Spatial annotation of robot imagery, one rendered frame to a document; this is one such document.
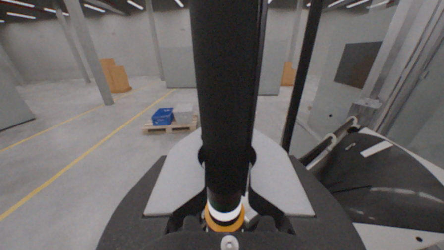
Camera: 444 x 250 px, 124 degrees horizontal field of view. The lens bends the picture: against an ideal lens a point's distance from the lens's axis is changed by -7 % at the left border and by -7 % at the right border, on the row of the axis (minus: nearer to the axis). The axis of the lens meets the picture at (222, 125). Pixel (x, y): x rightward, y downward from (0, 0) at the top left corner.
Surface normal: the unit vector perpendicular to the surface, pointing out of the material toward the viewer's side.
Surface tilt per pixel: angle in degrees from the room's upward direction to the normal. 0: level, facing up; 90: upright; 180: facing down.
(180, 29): 90
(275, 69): 90
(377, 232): 50
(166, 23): 90
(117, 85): 90
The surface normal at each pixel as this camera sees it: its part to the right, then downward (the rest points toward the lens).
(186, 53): -0.01, 0.47
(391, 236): -0.77, -0.57
